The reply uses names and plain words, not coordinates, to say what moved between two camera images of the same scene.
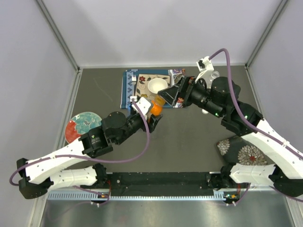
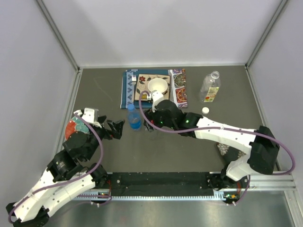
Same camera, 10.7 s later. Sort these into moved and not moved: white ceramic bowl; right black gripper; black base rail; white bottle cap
Moved: right black gripper
Not moved: black base rail; white ceramic bowl; white bottle cap
